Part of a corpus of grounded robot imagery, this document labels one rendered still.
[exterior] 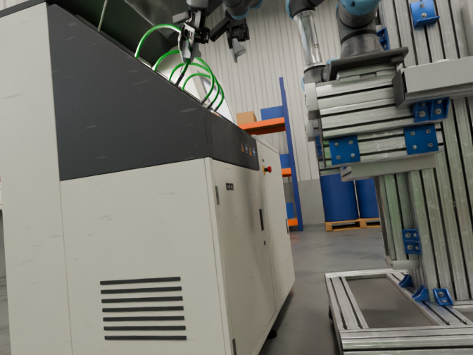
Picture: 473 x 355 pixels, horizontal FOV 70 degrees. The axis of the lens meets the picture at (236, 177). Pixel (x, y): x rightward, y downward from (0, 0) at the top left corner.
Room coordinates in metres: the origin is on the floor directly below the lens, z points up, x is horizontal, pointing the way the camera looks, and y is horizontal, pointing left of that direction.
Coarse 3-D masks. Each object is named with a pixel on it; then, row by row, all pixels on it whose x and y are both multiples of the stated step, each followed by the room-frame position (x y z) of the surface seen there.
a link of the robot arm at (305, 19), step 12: (288, 0) 1.66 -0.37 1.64; (300, 0) 1.60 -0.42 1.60; (288, 12) 1.68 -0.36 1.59; (300, 12) 1.62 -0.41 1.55; (312, 12) 1.62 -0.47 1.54; (300, 24) 1.65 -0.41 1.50; (312, 24) 1.63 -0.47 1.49; (300, 36) 1.67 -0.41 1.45; (312, 36) 1.63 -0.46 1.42; (312, 48) 1.63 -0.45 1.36; (312, 60) 1.64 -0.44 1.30; (312, 72) 1.64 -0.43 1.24
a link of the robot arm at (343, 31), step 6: (336, 6) 1.09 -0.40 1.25; (336, 12) 1.10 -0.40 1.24; (336, 18) 1.11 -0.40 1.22; (372, 18) 1.01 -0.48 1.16; (342, 24) 1.05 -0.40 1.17; (366, 24) 1.02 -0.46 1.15; (372, 24) 1.05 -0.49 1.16; (342, 30) 1.08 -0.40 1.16; (348, 30) 1.06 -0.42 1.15; (354, 30) 1.04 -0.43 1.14; (342, 36) 1.08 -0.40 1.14
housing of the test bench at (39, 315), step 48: (0, 48) 1.27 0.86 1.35; (48, 48) 1.20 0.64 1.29; (0, 96) 1.27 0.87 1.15; (48, 96) 1.21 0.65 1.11; (0, 144) 1.28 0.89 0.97; (48, 144) 1.21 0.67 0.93; (48, 192) 1.22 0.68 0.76; (48, 240) 1.22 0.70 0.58; (48, 288) 1.22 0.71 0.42; (48, 336) 1.23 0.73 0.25
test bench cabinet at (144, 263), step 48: (96, 192) 1.16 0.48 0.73; (144, 192) 1.10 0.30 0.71; (192, 192) 1.06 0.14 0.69; (96, 240) 1.16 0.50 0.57; (144, 240) 1.11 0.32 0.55; (192, 240) 1.06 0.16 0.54; (96, 288) 1.17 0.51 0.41; (144, 288) 1.11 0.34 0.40; (192, 288) 1.07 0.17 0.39; (96, 336) 1.17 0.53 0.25; (144, 336) 1.11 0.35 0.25; (192, 336) 1.07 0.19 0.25
